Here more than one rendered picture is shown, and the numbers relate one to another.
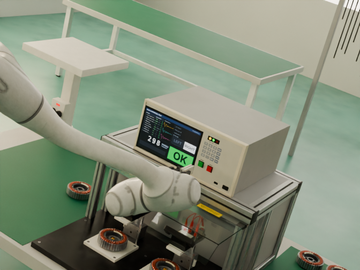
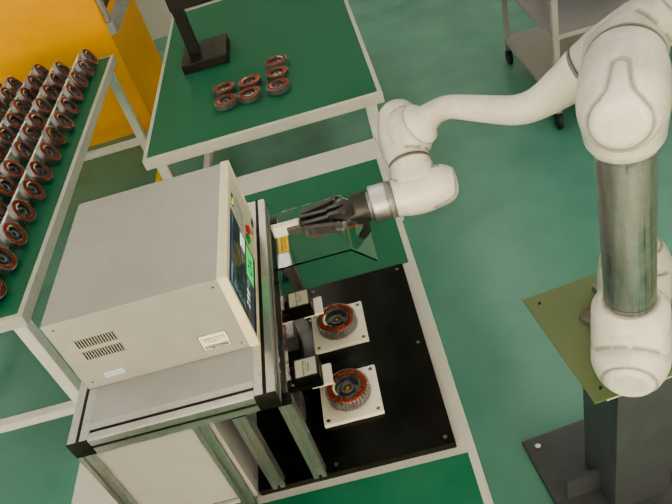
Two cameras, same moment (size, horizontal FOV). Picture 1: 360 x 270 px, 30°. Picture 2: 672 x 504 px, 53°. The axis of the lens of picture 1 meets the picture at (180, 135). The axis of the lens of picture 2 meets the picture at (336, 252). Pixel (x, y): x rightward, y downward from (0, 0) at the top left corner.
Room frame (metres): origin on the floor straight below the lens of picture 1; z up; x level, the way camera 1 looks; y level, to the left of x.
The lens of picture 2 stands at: (2.52, 1.19, 2.12)
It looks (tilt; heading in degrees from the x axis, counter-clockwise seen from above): 39 degrees down; 248
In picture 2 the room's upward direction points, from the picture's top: 19 degrees counter-clockwise
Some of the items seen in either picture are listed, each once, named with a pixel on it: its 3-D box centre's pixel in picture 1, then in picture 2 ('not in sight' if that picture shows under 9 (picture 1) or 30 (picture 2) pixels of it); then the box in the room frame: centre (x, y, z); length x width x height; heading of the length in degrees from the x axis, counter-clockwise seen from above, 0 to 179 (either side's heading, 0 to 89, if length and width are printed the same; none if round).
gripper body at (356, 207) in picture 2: not in sight; (350, 210); (1.97, 0.02, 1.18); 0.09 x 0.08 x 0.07; 152
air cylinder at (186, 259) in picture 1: (185, 257); (287, 335); (2.20, -0.14, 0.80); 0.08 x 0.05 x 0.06; 63
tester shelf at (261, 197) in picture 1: (202, 164); (184, 309); (2.41, -0.11, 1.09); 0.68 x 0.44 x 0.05; 63
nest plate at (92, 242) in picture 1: (111, 245); (350, 395); (2.18, 0.14, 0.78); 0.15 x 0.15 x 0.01; 63
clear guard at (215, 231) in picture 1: (201, 225); (308, 239); (2.03, -0.15, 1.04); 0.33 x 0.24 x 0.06; 153
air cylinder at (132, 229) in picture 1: (135, 228); (292, 404); (2.31, 0.08, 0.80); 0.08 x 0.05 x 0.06; 63
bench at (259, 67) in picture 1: (172, 70); not in sight; (5.99, 0.22, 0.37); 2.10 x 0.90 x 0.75; 63
